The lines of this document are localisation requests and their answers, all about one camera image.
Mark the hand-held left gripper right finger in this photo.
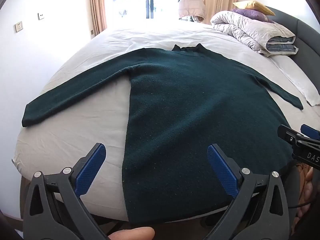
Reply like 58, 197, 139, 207
207, 144, 298, 240

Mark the beige puffer jacket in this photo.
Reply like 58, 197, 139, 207
178, 0, 207, 22

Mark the dark grey headboard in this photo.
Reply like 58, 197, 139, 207
264, 6, 320, 80

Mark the purple pillow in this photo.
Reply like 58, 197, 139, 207
231, 8, 274, 23

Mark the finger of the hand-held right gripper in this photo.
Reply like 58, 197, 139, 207
277, 124, 304, 147
301, 124, 320, 140

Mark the white pillow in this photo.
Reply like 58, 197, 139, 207
269, 54, 320, 107

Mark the person's left hand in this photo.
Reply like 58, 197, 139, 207
110, 226, 155, 240

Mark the black framed glass door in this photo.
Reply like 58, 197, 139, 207
104, 0, 200, 22

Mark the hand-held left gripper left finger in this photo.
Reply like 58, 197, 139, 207
24, 142, 110, 240

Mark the bed with white sheet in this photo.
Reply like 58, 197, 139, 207
11, 22, 320, 222

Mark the folded grey duvet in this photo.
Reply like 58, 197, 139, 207
210, 11, 299, 57

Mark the dark green sweater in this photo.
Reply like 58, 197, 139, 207
21, 44, 304, 225

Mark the yellow pillow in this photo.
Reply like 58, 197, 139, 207
232, 0, 275, 16

